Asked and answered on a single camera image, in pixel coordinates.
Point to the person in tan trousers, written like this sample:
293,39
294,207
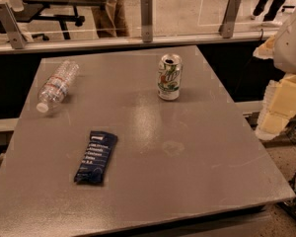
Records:
110,22

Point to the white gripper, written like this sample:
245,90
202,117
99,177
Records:
292,46

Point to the blue rxbar blueberry wrapper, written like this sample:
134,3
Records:
96,157

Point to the metal barrier rail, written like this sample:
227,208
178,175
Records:
137,43

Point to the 7up soda can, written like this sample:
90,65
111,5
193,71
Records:
169,76

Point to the clear plastic water bottle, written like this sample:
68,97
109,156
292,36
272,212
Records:
56,88

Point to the middle metal barrier bracket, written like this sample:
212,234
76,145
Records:
146,7

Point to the black office desk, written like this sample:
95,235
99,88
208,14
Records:
63,19

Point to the left metal barrier bracket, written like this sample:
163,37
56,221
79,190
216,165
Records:
11,28

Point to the right metal barrier bracket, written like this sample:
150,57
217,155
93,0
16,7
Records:
226,29

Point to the metal barrier bracket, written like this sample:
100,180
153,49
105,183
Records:
226,29
11,28
146,7

